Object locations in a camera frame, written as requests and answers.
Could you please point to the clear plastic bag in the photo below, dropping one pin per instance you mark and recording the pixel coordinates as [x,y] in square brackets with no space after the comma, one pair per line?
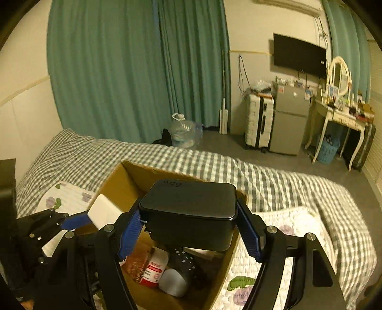
[262,87]

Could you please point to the dark checked suitcase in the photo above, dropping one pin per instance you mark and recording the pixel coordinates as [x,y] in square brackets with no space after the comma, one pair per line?
[364,146]

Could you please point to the white air conditioner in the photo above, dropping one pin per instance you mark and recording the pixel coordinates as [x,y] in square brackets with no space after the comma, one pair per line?
[286,5]

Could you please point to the clear water jug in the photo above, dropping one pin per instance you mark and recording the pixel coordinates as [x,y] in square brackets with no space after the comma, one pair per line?
[185,132]

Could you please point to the white bottle with red cap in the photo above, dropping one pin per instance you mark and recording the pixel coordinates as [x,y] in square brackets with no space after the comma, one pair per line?
[153,269]

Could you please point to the green curtain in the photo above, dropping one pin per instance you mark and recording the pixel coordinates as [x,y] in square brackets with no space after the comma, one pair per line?
[194,59]
[347,35]
[104,65]

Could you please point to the white plastic bottle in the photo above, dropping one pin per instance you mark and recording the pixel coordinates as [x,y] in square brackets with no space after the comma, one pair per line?
[173,283]

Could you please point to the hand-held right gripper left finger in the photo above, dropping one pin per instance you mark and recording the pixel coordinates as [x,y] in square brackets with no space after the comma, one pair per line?
[129,238]

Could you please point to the red patterned case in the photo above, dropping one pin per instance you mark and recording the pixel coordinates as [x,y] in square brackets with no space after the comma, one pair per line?
[134,263]

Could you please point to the brown cardboard box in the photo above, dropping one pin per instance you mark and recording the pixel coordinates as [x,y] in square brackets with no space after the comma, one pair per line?
[119,184]

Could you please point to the silver small fridge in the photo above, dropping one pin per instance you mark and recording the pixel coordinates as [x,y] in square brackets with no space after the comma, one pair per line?
[289,119]

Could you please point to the oval white vanity mirror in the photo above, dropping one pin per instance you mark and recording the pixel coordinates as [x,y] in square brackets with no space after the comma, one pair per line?
[339,74]

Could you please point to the blue plastic basket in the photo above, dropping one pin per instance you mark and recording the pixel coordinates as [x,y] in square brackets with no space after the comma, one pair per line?
[327,150]

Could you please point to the white louvered wardrobe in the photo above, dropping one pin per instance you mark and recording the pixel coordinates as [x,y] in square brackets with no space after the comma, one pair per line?
[375,119]

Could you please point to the white dressing table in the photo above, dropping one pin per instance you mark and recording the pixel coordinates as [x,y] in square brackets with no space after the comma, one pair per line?
[340,114]

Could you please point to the black wall television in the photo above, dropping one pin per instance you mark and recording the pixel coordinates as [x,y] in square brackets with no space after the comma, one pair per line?
[300,56]

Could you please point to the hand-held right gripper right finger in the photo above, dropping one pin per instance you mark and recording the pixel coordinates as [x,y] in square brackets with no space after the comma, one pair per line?
[250,235]

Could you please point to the white rectangular charger block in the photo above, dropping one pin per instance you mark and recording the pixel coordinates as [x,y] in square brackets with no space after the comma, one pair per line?
[104,211]

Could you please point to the green checkered bed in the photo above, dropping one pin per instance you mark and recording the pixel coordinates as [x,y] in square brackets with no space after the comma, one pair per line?
[268,184]

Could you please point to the white floral quilt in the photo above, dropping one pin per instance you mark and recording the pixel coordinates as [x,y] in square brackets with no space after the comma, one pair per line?
[280,238]

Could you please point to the black bag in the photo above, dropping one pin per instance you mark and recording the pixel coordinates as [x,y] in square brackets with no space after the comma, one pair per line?
[163,137]

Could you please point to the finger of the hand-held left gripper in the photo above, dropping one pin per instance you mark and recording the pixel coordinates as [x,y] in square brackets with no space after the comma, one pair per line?
[74,222]

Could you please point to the white suitcase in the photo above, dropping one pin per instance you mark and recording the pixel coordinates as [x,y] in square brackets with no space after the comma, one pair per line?
[258,122]

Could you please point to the black cylindrical tool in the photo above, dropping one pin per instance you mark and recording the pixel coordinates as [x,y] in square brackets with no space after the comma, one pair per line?
[183,260]

